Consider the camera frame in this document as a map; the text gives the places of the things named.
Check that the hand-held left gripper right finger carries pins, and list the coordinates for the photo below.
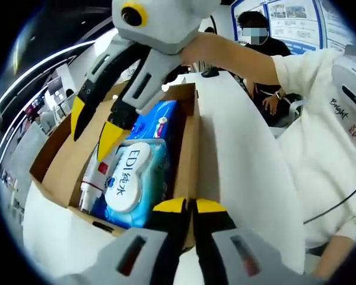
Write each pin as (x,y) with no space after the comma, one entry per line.
(270,264)

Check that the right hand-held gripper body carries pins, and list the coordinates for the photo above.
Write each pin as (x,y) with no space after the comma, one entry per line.
(172,23)

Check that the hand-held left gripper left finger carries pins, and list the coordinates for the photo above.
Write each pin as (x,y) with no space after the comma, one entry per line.
(112,261)

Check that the blue tissue pack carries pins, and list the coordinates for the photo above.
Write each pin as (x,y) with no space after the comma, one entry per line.
(157,118)

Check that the blue wet wipes pack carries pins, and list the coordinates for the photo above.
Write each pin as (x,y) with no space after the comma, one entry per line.
(127,184)

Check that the white tube red label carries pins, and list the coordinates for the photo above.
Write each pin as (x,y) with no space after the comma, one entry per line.
(92,181)

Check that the brown cardboard shoe box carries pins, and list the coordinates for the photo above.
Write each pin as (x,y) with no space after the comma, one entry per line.
(62,160)

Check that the black computer mouse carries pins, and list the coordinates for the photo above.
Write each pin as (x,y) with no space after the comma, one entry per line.
(210,73)

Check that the ceiling light strip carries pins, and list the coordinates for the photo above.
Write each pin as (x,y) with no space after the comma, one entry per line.
(41,65)

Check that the white chest-worn device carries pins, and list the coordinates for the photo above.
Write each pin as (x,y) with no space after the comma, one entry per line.
(353,86)

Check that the blue wall poster board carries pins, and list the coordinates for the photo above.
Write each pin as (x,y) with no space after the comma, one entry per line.
(296,20)

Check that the white frame office chair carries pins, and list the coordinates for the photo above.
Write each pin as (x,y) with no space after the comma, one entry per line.
(295,104)

